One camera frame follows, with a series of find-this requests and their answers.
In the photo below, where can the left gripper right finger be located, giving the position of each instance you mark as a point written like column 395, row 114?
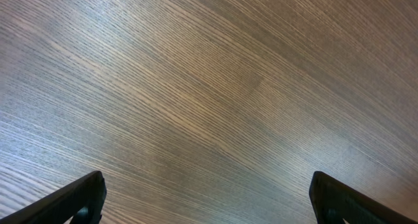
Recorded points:
column 335, row 202

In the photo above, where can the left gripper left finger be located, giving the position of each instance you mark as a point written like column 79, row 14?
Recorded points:
column 78, row 202

